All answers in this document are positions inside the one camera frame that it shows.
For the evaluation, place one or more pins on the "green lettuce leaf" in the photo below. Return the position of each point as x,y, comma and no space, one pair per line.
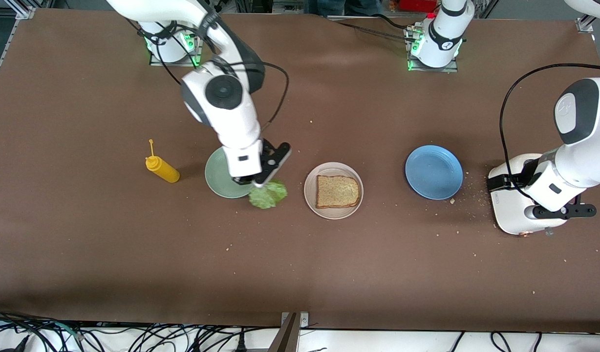
268,195

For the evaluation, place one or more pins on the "toasted brown bread slice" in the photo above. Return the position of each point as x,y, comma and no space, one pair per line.
336,191

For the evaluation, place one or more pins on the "yellow mustard squeeze bottle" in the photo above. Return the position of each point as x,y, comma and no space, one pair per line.
163,170

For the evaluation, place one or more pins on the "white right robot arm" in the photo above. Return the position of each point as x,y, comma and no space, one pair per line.
231,112

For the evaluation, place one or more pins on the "pale green plate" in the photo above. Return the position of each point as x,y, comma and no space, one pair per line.
217,181

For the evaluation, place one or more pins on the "beige plate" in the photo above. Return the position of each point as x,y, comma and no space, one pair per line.
310,195

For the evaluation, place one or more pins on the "blue plate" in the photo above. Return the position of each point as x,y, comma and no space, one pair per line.
434,172

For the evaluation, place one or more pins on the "white two-slot toaster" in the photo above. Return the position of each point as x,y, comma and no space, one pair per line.
507,210

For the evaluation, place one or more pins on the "metal equipment rack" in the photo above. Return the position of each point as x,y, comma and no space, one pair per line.
275,6

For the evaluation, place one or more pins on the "dark metal bar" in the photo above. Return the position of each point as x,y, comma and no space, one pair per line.
285,337

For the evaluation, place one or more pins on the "person in blue jeans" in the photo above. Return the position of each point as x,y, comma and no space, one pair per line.
344,6

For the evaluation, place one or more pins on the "red box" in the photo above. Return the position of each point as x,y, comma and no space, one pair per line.
419,5

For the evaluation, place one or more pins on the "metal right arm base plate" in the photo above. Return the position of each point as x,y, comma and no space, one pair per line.
198,54

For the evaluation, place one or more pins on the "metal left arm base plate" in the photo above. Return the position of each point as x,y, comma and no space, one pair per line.
427,69

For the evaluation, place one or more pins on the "silver metal table bracket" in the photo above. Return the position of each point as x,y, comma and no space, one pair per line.
304,320

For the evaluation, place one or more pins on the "aluminium frame profile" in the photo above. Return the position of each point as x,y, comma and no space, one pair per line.
586,24
24,12

